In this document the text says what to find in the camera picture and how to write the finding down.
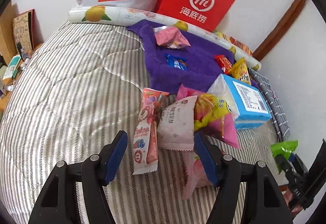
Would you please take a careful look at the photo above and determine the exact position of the wooden door frame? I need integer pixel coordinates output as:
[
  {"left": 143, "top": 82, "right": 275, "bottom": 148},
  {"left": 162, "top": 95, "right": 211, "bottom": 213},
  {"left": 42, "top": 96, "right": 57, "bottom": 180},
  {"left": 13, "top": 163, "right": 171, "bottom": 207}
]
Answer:
[{"left": 252, "top": 0, "right": 309, "bottom": 61}]

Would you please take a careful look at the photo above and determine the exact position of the yellow snack packet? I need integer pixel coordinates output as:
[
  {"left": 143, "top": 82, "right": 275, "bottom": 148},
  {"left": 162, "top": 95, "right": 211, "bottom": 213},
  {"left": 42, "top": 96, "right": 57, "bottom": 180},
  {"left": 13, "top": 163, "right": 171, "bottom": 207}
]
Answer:
[{"left": 228, "top": 58, "right": 251, "bottom": 85}]

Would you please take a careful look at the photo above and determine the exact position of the purple towel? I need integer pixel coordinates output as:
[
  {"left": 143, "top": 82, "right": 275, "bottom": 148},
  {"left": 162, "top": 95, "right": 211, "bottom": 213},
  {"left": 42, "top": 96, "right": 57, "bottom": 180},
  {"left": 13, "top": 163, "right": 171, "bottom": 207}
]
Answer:
[{"left": 127, "top": 20, "right": 236, "bottom": 94}]

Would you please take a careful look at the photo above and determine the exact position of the long pink snack packet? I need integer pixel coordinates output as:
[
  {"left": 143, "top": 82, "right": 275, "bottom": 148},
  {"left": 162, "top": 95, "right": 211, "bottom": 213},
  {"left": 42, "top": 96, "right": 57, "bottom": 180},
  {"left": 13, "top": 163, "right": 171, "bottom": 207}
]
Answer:
[{"left": 133, "top": 88, "right": 170, "bottom": 176}]

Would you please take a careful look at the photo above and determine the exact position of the blue snack packet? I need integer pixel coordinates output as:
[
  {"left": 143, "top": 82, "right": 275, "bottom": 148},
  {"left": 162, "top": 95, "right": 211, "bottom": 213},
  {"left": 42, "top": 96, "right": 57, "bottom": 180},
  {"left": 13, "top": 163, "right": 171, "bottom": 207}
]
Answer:
[{"left": 164, "top": 54, "right": 188, "bottom": 71}]

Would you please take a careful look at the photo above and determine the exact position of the bright pink snack packet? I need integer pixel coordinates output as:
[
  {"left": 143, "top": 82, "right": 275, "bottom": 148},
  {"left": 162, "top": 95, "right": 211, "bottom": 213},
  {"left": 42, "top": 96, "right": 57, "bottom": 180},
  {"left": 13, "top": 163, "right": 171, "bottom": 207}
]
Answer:
[{"left": 176, "top": 83, "right": 204, "bottom": 99}]

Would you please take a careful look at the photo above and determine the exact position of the teal box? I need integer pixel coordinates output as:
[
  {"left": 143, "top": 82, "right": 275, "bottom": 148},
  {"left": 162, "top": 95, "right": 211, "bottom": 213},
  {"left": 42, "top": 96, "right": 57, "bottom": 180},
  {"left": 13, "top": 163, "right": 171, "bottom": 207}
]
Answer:
[{"left": 3, "top": 55, "right": 22, "bottom": 80}]

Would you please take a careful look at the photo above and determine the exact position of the crinkled pink snack packet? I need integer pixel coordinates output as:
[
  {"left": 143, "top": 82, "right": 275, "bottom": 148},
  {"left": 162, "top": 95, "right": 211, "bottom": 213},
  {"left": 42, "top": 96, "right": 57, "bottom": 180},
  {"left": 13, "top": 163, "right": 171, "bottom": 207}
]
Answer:
[{"left": 152, "top": 27, "right": 191, "bottom": 49}]

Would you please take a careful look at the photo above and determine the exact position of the green snack packet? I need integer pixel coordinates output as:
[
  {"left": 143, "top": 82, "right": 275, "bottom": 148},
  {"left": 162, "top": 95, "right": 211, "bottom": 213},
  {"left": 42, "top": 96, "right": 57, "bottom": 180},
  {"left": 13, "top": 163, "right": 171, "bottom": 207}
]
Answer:
[{"left": 271, "top": 141, "right": 298, "bottom": 172}]

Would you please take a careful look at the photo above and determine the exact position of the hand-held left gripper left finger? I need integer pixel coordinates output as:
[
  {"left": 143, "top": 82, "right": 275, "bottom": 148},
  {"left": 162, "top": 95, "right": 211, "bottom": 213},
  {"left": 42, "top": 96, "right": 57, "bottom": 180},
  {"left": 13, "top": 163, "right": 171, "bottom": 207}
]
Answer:
[{"left": 28, "top": 131, "right": 128, "bottom": 224}]

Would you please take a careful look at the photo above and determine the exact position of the grey plaid cloth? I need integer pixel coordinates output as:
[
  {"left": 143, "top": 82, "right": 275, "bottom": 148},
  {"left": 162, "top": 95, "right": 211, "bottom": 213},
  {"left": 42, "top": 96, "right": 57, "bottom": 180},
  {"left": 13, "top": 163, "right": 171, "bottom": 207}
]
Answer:
[{"left": 248, "top": 67, "right": 291, "bottom": 142}]

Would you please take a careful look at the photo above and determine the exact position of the framed picture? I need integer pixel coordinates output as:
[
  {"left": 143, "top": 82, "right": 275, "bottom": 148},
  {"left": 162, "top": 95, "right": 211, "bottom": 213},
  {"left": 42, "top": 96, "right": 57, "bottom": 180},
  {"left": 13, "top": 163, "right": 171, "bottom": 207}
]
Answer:
[{"left": 12, "top": 9, "right": 35, "bottom": 52}]

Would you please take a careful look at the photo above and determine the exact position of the pink peach snack packet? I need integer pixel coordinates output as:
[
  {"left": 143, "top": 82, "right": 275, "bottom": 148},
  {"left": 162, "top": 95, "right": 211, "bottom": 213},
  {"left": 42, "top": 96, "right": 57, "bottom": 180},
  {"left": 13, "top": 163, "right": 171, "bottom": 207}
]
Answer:
[{"left": 182, "top": 150, "right": 219, "bottom": 200}]

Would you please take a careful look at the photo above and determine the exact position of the orange snack bag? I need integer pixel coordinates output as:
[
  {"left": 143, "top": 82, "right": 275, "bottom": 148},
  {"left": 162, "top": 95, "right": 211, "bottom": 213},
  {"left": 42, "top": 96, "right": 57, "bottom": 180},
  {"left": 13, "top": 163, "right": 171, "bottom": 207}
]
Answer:
[{"left": 229, "top": 37, "right": 253, "bottom": 57}]

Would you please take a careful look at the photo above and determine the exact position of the red snack packet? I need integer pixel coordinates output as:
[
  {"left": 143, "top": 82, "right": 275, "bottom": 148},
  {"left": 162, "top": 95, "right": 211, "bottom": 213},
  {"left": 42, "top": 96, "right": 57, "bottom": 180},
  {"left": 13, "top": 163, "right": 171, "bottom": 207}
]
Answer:
[{"left": 215, "top": 55, "right": 233, "bottom": 75}]

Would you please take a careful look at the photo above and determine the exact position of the lemon print paper roll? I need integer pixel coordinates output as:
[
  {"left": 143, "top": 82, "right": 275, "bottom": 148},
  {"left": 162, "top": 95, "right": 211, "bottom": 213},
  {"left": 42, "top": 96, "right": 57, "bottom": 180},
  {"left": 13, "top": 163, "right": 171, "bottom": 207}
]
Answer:
[{"left": 68, "top": 5, "right": 260, "bottom": 71}]

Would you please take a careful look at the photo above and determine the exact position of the blue tissue pack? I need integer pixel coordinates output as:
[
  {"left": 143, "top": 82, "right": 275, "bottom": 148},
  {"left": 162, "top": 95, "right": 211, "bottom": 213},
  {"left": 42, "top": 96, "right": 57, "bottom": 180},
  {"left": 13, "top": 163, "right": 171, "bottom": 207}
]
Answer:
[{"left": 207, "top": 74, "right": 272, "bottom": 130}]

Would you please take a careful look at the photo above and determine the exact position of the yellow and pink candy bag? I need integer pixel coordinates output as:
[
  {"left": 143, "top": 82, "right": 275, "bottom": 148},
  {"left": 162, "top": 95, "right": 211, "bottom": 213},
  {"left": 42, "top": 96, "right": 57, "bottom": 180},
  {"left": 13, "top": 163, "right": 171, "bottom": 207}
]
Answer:
[{"left": 194, "top": 93, "right": 241, "bottom": 149}]

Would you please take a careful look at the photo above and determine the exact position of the white and pink snack packet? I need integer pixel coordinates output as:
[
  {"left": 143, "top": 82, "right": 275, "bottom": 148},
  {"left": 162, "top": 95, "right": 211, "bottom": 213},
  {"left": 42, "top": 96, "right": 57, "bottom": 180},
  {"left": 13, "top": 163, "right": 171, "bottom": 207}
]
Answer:
[{"left": 156, "top": 95, "right": 198, "bottom": 151}]

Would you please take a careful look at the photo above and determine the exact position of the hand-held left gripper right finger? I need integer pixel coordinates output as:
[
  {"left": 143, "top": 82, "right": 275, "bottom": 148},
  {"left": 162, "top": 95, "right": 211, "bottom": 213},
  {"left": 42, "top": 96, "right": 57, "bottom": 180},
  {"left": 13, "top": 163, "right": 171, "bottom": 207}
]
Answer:
[{"left": 195, "top": 130, "right": 293, "bottom": 224}]

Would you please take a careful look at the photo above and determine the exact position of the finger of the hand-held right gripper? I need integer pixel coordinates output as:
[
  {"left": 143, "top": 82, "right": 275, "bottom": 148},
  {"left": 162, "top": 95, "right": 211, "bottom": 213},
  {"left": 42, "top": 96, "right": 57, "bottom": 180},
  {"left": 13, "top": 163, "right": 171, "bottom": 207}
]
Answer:
[
  {"left": 276, "top": 154, "right": 296, "bottom": 182},
  {"left": 292, "top": 153, "right": 308, "bottom": 177}
]

